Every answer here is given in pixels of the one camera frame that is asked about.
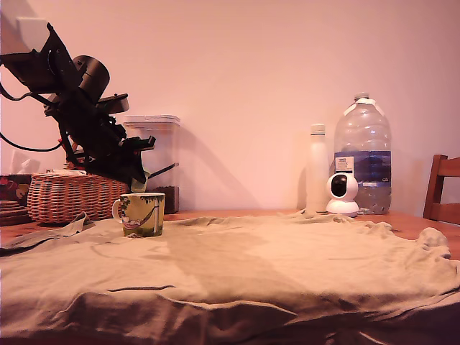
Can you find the dark printed tissue box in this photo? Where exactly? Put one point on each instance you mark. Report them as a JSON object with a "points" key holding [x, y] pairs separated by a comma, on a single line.
{"points": [[12, 187]]}

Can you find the black coffee scoop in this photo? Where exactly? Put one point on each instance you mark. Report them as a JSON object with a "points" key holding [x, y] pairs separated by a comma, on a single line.
{"points": [[163, 170]]}

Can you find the yellow green printed mug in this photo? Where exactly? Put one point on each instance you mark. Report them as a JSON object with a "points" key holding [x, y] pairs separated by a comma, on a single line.
{"points": [[149, 215]]}

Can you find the small white round camera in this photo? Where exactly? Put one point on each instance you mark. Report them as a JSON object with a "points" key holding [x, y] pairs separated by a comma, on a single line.
{"points": [[342, 205]]}

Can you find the stack of brown placemats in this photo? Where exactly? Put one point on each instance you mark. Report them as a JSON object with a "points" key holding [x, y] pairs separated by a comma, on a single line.
{"points": [[12, 213]]}

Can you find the beige table cloth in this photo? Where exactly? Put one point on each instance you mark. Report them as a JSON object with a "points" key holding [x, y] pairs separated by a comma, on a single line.
{"points": [[230, 273]]}

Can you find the white slim bottle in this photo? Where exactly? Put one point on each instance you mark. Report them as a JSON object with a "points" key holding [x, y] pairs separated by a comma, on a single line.
{"points": [[317, 172]]}

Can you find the large clear water bottle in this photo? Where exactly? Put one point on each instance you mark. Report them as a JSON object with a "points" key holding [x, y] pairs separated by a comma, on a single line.
{"points": [[362, 143]]}

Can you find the white tissue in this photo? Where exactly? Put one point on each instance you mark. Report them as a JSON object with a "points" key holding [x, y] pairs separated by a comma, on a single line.
{"points": [[25, 163]]}

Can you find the white papers in basket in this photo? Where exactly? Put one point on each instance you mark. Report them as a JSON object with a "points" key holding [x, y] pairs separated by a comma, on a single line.
{"points": [[59, 172]]}

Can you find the clear plastic storage container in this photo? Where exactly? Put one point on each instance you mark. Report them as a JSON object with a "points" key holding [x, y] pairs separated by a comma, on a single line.
{"points": [[163, 158]]}

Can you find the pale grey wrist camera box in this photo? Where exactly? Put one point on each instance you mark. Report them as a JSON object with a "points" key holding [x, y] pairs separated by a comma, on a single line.
{"points": [[32, 34]]}

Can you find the brown wooden chair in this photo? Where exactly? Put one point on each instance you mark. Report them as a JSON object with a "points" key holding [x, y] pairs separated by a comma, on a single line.
{"points": [[438, 201]]}

